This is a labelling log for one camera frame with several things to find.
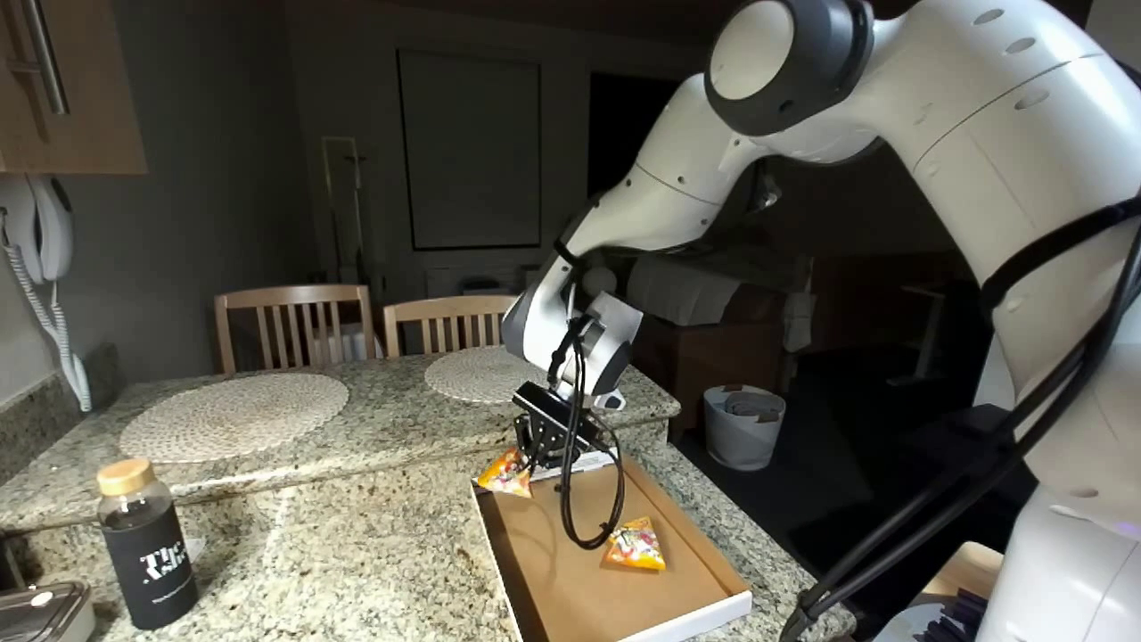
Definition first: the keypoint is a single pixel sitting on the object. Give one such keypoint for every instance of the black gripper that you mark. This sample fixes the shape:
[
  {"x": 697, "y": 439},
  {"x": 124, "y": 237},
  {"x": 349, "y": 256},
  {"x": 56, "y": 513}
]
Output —
[{"x": 554, "y": 451}]

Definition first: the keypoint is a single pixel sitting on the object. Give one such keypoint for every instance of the yellow orange snack packet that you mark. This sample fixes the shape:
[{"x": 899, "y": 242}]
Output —
[
  {"x": 633, "y": 546},
  {"x": 501, "y": 481}
]

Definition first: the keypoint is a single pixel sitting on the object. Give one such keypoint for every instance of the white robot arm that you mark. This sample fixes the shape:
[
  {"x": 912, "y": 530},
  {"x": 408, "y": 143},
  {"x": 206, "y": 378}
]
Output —
[{"x": 986, "y": 120}]

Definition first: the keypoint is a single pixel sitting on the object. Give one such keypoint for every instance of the brown cardboard cover box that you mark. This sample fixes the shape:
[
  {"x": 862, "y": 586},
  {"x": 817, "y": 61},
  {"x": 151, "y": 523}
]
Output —
[{"x": 583, "y": 593}]

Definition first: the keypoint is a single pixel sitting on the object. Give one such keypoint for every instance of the white box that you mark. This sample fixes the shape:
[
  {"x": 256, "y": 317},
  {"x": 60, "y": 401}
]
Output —
[{"x": 690, "y": 295}]

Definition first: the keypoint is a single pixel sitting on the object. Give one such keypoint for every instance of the round woven placemat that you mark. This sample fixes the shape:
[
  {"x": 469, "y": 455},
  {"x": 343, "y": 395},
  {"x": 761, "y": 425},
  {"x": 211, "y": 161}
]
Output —
[
  {"x": 477, "y": 378},
  {"x": 232, "y": 414}
]

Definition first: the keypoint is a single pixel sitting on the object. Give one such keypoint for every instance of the wooden slat chair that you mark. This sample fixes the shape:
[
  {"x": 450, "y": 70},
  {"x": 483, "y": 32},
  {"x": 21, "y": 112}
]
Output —
[
  {"x": 292, "y": 295},
  {"x": 450, "y": 304}
]

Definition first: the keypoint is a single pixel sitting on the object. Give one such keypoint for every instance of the brown low cabinet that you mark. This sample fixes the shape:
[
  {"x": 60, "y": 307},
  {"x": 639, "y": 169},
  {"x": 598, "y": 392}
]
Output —
[{"x": 716, "y": 357}]

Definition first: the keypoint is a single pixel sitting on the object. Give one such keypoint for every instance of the white waste bin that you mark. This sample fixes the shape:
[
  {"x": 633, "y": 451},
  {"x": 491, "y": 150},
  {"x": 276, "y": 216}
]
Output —
[{"x": 744, "y": 432}]

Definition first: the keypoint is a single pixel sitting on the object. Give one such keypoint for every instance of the black bottle wooden lid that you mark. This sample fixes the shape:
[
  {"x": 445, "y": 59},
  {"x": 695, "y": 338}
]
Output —
[{"x": 149, "y": 559}]

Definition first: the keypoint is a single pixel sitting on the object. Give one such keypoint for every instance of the light wooden robot table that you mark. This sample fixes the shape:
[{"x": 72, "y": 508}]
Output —
[{"x": 963, "y": 571}]

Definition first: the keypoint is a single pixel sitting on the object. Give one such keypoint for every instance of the grey metal appliance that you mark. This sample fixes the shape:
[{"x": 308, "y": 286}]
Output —
[{"x": 42, "y": 611}]

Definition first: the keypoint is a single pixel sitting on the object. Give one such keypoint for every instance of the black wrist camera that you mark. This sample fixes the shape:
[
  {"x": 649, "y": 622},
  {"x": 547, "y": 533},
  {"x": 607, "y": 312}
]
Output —
[{"x": 547, "y": 412}]

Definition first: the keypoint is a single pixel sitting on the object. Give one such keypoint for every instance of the dark framed wall board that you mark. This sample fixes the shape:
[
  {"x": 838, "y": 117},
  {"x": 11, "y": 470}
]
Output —
[{"x": 469, "y": 149}]

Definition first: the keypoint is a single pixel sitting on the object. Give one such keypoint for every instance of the white wall phone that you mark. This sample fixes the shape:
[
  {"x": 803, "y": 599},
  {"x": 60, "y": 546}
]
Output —
[{"x": 49, "y": 232}]

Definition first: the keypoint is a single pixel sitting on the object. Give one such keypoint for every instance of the wooden wall cabinet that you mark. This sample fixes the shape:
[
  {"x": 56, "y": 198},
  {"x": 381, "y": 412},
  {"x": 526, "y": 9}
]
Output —
[{"x": 96, "y": 109}]

